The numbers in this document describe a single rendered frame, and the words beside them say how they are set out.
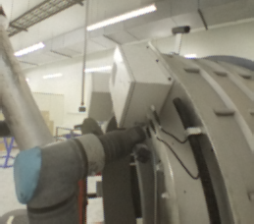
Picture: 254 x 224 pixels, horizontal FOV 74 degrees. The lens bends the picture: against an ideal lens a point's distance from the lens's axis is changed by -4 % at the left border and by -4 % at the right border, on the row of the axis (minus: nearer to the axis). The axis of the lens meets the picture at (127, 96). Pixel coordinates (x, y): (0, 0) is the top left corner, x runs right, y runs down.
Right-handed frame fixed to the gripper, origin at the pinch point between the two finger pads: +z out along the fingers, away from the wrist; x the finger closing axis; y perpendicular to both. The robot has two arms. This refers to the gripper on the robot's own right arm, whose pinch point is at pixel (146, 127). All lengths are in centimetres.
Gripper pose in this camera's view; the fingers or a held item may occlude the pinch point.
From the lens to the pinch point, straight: 56.9
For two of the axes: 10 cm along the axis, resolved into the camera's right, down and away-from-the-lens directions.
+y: 5.5, 6.6, -5.2
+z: 7.4, -0.8, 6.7
